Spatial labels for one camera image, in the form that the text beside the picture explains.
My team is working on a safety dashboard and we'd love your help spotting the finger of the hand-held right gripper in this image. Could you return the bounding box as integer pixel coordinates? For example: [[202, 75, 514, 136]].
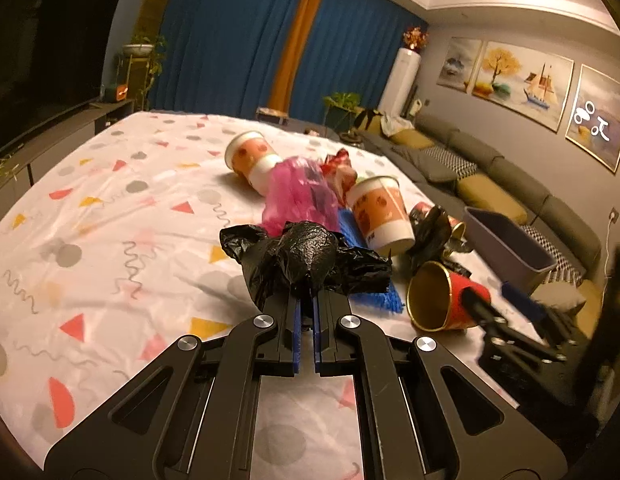
[[462, 287, 513, 333], [500, 281, 548, 326]]

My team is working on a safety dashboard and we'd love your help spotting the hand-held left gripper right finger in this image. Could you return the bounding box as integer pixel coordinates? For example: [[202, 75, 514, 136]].
[[312, 292, 566, 480]]

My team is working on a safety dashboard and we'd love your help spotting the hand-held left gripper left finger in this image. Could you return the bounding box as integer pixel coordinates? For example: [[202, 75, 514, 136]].
[[44, 292, 303, 480]]

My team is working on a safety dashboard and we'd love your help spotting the grey plastic bin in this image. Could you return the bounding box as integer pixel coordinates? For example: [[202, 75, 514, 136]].
[[462, 206, 558, 293]]

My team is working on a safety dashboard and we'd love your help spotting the red paper cup gold inside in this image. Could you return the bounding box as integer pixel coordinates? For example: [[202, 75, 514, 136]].
[[406, 260, 492, 333]]

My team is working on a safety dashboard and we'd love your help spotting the blue foam net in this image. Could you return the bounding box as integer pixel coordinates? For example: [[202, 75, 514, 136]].
[[337, 208, 405, 315]]

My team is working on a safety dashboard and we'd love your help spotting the black plastic bag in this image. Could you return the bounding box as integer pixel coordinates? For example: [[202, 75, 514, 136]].
[[219, 220, 393, 318]]

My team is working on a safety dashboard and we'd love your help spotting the large black white patterned cushion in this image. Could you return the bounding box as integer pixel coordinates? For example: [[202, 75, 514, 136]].
[[520, 222, 586, 286]]

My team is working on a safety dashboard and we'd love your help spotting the black crumpled foil wrapper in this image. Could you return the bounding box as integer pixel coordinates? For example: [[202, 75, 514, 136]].
[[409, 204, 473, 273]]

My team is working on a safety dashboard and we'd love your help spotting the large yellow cushion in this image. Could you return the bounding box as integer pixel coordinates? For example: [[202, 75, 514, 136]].
[[457, 176, 528, 223]]

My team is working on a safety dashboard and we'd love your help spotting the grey sofa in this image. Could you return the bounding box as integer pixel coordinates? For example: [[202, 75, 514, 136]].
[[360, 110, 603, 301]]

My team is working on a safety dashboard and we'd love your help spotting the orange dotted paper cup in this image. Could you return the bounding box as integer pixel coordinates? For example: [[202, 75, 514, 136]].
[[225, 131, 283, 195], [346, 176, 415, 253]]

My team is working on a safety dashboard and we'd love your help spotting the pink plastic bag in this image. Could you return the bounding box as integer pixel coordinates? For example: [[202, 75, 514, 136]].
[[261, 156, 341, 238]]

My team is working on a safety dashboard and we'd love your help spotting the small black white patterned cushion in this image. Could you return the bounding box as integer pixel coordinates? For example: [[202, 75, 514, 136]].
[[422, 146, 478, 177]]

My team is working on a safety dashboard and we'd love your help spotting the red snack wrapper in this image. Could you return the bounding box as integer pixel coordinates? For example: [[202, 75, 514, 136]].
[[320, 147, 359, 198]]

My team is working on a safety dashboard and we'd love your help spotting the small yellow cushion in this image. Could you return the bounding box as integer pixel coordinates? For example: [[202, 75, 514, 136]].
[[390, 129, 425, 150]]

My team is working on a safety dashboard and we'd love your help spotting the purple sky painting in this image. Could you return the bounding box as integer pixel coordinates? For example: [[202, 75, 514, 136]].
[[565, 64, 620, 175]]

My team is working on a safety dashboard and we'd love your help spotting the white cloth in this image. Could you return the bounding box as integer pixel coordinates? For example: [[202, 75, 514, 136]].
[[382, 115, 415, 136]]

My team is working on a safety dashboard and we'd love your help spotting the tree and sailboat painting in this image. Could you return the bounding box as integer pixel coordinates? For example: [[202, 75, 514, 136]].
[[471, 41, 574, 133]]

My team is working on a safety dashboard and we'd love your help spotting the dark coffee table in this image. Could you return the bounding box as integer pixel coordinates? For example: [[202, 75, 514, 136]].
[[285, 117, 371, 148]]

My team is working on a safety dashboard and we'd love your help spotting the white standing air conditioner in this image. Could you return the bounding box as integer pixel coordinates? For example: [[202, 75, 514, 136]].
[[379, 49, 421, 118]]

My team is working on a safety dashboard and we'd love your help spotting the green potted plant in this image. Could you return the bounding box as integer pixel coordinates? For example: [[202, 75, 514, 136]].
[[322, 91, 363, 131]]

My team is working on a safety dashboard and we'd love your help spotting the grey landscape painting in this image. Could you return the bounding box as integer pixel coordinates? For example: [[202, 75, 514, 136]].
[[436, 36, 483, 92]]

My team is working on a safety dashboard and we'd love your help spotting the orange flower bouquet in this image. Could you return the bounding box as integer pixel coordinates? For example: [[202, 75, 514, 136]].
[[402, 26, 429, 52]]

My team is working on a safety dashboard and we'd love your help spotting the blue curtain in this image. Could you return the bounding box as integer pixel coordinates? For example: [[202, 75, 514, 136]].
[[290, 0, 429, 121], [150, 0, 311, 113]]

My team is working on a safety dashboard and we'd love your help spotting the orange curtain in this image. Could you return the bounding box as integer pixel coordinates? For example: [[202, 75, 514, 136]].
[[267, 0, 331, 111]]

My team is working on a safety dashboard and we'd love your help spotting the metal plant stand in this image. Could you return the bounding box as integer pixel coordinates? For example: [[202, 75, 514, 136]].
[[114, 52, 155, 111]]

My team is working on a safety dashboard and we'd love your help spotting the grey television cabinet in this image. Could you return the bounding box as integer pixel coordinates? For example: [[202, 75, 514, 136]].
[[0, 100, 135, 226]]

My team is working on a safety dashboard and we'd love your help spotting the potted vine plant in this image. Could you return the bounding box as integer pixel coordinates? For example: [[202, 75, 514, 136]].
[[120, 32, 168, 111]]

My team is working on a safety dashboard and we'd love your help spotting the brown curtain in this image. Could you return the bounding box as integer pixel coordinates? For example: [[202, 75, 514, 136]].
[[137, 0, 181, 111]]

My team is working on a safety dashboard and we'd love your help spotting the black television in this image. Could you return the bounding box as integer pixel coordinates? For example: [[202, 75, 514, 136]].
[[0, 0, 119, 161]]

